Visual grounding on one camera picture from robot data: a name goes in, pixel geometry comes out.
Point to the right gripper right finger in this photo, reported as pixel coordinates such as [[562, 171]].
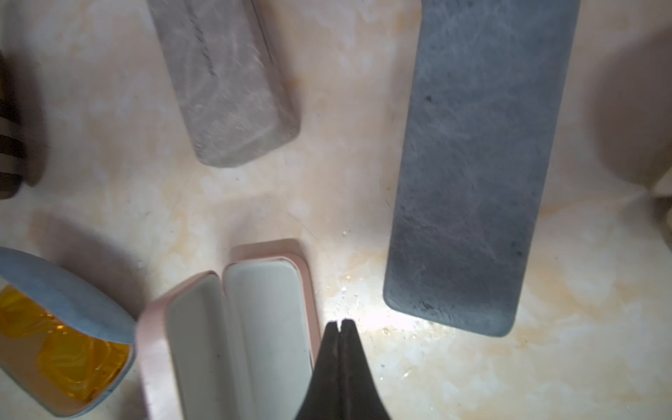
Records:
[[359, 396]]

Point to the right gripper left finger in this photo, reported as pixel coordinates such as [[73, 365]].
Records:
[[323, 396]]

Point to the grey marble teal-lined case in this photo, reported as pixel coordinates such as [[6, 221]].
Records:
[[230, 90]]

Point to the teal-lined glasses case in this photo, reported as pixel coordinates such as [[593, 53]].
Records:
[[486, 91]]

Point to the pink open glasses case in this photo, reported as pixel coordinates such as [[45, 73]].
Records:
[[236, 344]]

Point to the beige case with dark glasses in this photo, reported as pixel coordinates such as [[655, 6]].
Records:
[[24, 141]]

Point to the yellow sunglasses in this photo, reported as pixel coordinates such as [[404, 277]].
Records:
[[77, 364]]

